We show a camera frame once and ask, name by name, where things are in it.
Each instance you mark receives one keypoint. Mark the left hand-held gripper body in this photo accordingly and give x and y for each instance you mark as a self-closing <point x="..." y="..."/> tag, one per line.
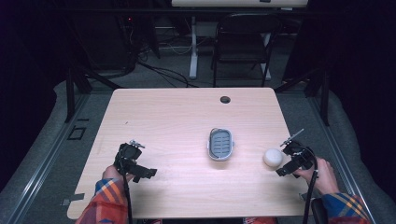
<point x="128" y="155"/>

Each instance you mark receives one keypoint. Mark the person's orange clothed lap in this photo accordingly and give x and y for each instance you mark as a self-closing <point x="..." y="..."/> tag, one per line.
<point x="260" y="220"/>

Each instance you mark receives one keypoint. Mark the black metal stand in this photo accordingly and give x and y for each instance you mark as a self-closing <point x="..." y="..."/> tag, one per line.
<point x="71" y="93"/>
<point x="324" y="99"/>

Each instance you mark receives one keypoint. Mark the black folding chair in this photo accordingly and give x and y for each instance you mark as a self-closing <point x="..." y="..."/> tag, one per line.
<point x="246" y="34"/>

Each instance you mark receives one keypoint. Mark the dark round table grommet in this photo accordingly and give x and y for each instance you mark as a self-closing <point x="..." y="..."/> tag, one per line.
<point x="225" y="100"/>

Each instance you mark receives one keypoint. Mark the grey tape strip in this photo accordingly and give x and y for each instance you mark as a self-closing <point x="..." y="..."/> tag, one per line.
<point x="74" y="198"/>

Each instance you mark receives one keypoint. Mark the person's left hand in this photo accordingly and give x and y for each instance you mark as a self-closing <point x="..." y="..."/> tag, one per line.
<point x="112" y="173"/>

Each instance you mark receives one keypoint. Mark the white desk leg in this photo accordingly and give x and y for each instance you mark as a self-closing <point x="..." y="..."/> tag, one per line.
<point x="194" y="53"/>

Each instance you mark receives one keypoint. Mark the white desk top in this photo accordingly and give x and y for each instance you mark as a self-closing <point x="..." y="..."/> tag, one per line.
<point x="239" y="2"/>

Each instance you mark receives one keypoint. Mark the white round soap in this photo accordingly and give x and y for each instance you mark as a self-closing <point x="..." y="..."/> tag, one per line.
<point x="273" y="157"/>

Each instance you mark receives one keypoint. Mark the grey soap dish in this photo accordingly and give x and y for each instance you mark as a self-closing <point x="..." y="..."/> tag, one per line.
<point x="220" y="144"/>

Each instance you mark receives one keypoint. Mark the person's right hand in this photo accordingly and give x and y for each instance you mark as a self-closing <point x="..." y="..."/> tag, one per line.
<point x="325" y="179"/>

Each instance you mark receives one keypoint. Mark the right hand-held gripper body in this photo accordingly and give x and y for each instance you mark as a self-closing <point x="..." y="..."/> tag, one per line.
<point x="300" y="154"/>

